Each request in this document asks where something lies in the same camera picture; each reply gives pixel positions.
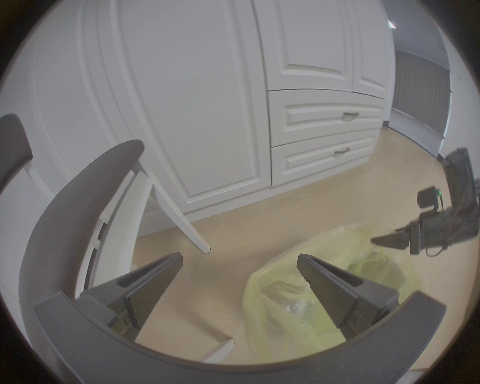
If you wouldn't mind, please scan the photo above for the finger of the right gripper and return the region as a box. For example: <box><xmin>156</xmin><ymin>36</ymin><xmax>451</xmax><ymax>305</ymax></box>
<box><xmin>370</xmin><ymin>226</ymin><xmax>413</xmax><ymax>251</ymax></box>

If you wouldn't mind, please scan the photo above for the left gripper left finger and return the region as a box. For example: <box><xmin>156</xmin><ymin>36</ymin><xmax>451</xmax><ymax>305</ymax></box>
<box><xmin>79</xmin><ymin>252</ymin><xmax>184</xmax><ymax>342</ymax></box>

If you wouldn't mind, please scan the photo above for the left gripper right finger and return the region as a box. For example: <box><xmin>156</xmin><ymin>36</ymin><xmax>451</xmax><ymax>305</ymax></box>
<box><xmin>296</xmin><ymin>253</ymin><xmax>400</xmax><ymax>341</ymax></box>

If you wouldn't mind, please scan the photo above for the yellow plastic bag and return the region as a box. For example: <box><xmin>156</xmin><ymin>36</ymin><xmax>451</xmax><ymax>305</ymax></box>
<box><xmin>242</xmin><ymin>223</ymin><xmax>425</xmax><ymax>365</ymax></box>

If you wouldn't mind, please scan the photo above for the dark grey white chair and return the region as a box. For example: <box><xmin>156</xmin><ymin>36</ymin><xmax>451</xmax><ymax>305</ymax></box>
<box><xmin>0</xmin><ymin>113</ymin><xmax>235</xmax><ymax>365</ymax></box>

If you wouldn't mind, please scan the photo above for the white wardrobe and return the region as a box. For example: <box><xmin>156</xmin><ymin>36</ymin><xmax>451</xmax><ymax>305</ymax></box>
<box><xmin>30</xmin><ymin>0</ymin><xmax>397</xmax><ymax>238</ymax></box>

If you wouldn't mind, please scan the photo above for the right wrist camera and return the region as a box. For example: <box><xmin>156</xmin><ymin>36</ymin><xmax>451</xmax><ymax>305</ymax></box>
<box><xmin>417</xmin><ymin>185</ymin><xmax>446</xmax><ymax>211</ymax></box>

